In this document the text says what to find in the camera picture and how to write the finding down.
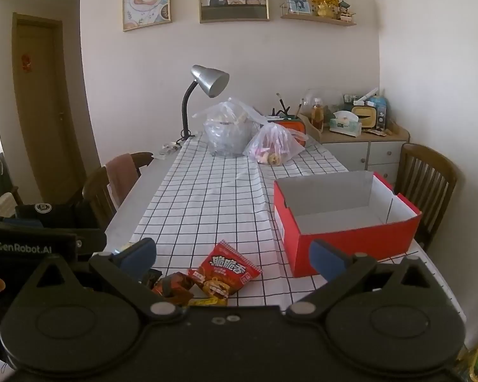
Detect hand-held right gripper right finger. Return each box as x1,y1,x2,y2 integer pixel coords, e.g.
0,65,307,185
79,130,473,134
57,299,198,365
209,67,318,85
286,240,443,320

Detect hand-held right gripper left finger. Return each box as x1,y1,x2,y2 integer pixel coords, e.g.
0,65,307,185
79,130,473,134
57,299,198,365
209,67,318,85
24,238,186,323

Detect red cardboard box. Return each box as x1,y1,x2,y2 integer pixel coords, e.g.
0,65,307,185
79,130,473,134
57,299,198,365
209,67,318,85
273,170,423,278

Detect red snack packet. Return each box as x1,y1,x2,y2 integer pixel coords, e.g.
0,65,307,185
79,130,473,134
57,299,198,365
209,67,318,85
188,240,263,297

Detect plastic bag with snacks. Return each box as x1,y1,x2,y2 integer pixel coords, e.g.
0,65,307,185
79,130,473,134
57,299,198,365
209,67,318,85
243,123,315,166

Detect black bag with round badge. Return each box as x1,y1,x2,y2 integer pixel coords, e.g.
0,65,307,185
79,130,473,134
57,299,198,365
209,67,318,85
15,203,100,230

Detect brown orange snack packet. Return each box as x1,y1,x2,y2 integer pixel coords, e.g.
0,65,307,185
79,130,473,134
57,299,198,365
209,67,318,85
151,272,202,307

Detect wooden chair with towel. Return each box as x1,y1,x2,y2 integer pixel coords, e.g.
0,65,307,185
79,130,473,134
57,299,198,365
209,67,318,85
82,152,155,227

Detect pink towel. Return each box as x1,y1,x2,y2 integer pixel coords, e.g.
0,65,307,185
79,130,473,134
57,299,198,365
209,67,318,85
105,154,140,208

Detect black white checked tablecloth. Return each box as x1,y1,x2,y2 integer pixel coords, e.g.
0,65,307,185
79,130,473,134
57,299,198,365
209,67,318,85
129,133,423,307

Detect white power strip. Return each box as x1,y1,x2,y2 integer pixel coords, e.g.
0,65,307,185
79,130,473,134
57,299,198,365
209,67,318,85
159,143,183,160

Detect brown wooden door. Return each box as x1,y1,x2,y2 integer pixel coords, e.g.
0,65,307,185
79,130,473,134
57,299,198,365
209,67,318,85
12,13,80,203

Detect grey sideboard cabinet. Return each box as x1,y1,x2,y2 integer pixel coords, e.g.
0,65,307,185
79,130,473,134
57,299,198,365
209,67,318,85
303,121,410,186

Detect green tissue box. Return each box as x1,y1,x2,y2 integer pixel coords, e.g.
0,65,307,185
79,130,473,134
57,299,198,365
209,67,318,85
329,112,362,136

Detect orange tin box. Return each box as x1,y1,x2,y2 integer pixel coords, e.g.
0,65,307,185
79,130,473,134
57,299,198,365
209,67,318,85
279,118,307,148

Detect amber glass bottle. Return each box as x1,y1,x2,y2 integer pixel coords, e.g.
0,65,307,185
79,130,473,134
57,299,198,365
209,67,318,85
311,98,324,130

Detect wooden slat-back chair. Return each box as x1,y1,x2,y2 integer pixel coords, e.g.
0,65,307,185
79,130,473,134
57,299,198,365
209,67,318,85
394,143,458,251

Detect large clear plastic bag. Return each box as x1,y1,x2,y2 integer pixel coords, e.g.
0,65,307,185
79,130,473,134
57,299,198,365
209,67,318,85
193,97,269,158

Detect silver desk lamp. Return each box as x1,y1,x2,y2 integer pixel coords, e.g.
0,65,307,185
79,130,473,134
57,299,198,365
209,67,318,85
176,65,229,146

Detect wooden wall shelf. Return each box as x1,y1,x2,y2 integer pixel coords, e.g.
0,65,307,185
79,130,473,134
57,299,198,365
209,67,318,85
280,2,357,27

